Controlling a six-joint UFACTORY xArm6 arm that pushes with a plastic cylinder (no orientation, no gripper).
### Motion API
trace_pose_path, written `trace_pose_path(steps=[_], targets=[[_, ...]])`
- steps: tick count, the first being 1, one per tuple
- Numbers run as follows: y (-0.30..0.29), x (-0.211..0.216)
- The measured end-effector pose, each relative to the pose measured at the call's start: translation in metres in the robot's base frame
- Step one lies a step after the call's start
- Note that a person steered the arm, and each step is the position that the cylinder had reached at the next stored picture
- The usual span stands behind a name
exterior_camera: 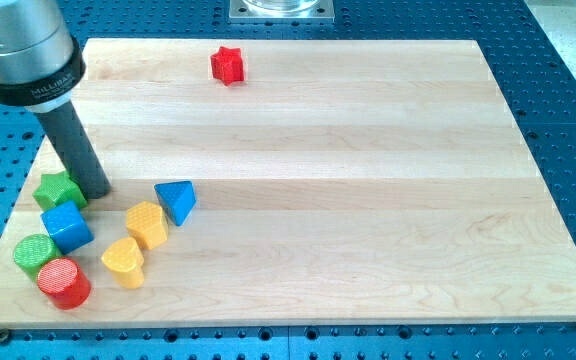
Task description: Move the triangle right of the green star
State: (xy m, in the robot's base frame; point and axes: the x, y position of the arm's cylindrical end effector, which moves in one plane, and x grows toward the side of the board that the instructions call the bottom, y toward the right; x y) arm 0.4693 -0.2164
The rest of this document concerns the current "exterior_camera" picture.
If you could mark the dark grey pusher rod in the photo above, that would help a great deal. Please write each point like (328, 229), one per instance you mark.
(69, 140)

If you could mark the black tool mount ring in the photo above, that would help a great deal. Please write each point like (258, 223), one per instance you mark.
(47, 88)

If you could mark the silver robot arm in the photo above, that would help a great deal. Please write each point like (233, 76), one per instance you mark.
(40, 64)

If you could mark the green star block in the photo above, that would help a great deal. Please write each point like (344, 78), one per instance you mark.
(56, 189)

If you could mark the blue triangle block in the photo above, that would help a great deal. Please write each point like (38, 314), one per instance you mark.
(177, 199)

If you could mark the red star block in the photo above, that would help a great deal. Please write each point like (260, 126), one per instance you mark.
(227, 65)

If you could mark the blue cube block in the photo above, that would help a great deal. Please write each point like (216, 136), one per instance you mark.
(67, 227)

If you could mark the yellow pentagon block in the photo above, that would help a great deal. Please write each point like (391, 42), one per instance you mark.
(146, 223)

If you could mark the green cylinder block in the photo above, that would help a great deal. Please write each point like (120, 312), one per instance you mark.
(33, 252)

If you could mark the yellow heart block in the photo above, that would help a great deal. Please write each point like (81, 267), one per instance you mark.
(124, 260)

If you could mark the red cylinder block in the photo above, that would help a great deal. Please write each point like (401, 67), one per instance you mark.
(64, 283)

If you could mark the wooden board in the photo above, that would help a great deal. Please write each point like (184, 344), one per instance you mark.
(343, 182)

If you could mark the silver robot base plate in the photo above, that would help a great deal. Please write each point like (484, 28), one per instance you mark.
(275, 10)

